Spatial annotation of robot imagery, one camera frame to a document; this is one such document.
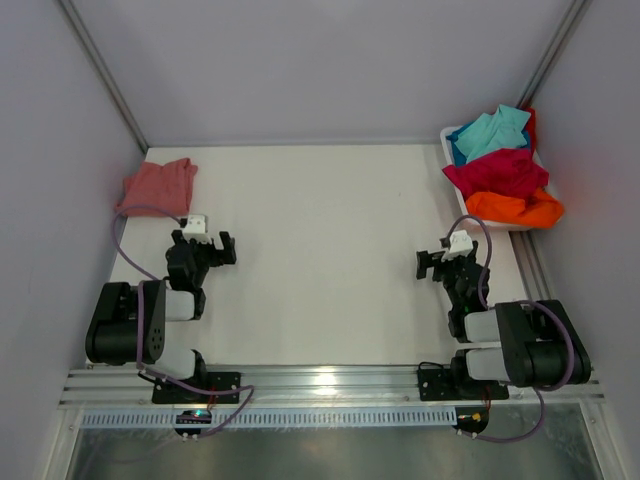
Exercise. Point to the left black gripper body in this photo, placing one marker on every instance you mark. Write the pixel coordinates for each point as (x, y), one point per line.
(206, 256)

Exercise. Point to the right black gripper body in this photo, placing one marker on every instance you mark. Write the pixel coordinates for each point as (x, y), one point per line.
(447, 272)

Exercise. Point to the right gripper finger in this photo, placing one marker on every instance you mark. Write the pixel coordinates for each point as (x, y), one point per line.
(473, 254)
(424, 261)

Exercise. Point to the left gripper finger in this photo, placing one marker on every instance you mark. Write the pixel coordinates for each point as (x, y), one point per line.
(227, 254)
(178, 241)

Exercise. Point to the salmon pink t shirt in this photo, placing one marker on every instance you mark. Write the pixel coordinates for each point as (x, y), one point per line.
(158, 190)

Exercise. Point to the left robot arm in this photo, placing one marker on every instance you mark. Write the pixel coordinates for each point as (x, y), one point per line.
(129, 323)

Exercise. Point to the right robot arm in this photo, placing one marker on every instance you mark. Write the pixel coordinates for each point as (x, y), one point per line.
(521, 343)

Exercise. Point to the orange t shirt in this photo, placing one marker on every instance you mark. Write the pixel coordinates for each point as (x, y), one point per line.
(540, 210)

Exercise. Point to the crimson red t shirt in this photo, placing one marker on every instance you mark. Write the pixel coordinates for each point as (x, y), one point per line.
(506, 172)

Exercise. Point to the white plastic bin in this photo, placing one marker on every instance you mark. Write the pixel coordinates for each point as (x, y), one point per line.
(461, 205)

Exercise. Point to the teal t shirt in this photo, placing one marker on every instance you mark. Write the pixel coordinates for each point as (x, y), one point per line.
(506, 128)

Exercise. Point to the right black controller board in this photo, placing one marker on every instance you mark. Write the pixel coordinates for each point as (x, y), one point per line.
(471, 420)

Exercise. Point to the black controller board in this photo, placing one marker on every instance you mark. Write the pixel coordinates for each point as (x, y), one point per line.
(193, 422)
(471, 420)

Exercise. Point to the red t shirt in bin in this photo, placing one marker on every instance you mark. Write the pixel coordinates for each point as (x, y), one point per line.
(530, 129)

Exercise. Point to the left black controller board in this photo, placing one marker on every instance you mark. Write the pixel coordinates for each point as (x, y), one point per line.
(193, 422)

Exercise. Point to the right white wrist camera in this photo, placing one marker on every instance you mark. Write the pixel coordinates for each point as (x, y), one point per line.
(457, 244)

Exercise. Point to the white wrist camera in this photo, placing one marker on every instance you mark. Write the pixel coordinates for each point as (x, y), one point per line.
(194, 228)
(457, 244)

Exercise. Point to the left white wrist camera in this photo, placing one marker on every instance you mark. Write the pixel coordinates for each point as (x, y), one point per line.
(194, 228)

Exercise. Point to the right side aluminium rail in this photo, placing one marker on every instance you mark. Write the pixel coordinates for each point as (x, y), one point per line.
(530, 265)

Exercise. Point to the aluminium rail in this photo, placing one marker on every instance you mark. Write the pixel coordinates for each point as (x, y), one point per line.
(530, 265)
(275, 386)

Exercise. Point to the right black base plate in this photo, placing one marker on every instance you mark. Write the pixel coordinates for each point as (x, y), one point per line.
(437, 382)

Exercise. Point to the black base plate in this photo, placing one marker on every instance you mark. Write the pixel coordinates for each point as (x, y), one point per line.
(437, 382)
(166, 393)

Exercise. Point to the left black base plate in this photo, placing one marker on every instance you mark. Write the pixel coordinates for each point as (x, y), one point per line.
(166, 393)

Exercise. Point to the aluminium front rail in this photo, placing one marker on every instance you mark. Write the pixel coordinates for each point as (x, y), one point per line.
(275, 386)

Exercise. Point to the slotted grey cable duct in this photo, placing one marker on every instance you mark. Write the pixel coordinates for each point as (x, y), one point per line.
(273, 418)

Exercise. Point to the right corner aluminium post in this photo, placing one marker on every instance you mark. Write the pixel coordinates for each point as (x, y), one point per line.
(559, 40)

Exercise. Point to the corner aluminium post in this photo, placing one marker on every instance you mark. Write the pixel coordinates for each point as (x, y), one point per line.
(559, 40)
(92, 53)

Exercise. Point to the left corner aluminium post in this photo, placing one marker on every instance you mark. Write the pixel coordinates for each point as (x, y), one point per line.
(92, 53)

